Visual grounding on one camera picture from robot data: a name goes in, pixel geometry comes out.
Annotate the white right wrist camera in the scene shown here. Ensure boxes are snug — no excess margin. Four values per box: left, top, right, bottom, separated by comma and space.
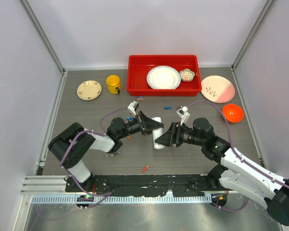
176, 106, 190, 125

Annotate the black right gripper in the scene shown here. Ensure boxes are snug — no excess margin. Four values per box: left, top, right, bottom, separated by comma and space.
155, 122, 205, 147

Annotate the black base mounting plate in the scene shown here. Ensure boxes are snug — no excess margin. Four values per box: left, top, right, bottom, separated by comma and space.
65, 173, 232, 197

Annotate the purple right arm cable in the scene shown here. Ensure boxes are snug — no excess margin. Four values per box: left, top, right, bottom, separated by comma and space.
186, 101, 289, 190

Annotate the yellow mug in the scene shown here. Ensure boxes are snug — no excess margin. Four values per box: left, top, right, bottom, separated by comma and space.
105, 75, 121, 94

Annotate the white paper plate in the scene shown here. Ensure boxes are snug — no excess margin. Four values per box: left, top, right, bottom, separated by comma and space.
146, 65, 181, 90

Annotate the cream floral plate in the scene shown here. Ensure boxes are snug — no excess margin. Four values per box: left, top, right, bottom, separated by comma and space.
77, 80, 102, 101

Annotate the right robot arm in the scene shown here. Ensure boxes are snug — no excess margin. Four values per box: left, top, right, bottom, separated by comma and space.
155, 118, 289, 226

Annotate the white remote control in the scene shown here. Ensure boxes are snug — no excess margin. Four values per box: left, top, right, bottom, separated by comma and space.
152, 117, 165, 150

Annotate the red plastic bin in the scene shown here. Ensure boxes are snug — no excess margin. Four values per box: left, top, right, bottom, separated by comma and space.
126, 54, 202, 97

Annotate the orange plastic bowl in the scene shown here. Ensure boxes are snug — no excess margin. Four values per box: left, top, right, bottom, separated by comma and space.
222, 104, 244, 123

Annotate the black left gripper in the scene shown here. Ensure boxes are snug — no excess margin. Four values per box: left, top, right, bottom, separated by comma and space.
118, 111, 163, 140

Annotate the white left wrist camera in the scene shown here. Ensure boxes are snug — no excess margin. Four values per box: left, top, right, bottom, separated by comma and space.
127, 101, 139, 116

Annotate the patterned small bowl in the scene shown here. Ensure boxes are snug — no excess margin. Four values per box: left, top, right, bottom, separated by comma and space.
179, 68, 196, 82

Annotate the pink white plate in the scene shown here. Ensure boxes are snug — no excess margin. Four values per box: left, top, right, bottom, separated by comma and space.
201, 76, 236, 103

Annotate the white slotted cable duct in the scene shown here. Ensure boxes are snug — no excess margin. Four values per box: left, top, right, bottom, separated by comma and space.
31, 193, 212, 204

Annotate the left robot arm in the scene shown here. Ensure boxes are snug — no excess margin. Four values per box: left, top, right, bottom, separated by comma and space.
48, 111, 164, 192

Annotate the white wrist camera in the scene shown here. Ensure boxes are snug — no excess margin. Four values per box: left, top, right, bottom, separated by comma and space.
176, 106, 190, 125
127, 101, 139, 116

